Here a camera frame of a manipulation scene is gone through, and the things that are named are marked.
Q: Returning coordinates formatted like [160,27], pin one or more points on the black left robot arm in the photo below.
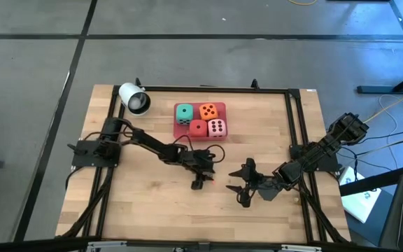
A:
[145,140]

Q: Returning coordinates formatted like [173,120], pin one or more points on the pink translucent plastic bin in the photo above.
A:
[181,132]

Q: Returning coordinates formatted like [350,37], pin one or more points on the black aluminium table frame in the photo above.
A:
[264,90]

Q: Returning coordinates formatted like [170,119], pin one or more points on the large pink foam die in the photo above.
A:
[217,127]

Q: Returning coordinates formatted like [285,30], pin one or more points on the large teal foam die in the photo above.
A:
[184,113]

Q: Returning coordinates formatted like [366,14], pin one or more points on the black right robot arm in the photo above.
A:
[324,147]

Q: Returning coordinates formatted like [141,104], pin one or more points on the black diagonal frame strut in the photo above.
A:
[380,180]

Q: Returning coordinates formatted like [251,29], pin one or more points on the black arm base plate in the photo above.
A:
[82,161]
[331,166]

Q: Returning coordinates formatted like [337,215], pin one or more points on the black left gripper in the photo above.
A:
[198,161]

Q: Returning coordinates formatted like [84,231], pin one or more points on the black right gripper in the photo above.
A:
[261,180]

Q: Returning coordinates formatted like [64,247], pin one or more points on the black camera rig crossbar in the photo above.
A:
[30,245]

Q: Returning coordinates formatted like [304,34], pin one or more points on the white box with blue print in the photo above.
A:
[359,203]

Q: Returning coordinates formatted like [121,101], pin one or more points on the large red foam die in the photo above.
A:
[198,128]

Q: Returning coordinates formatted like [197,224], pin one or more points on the large orange foam die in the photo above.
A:
[208,111]

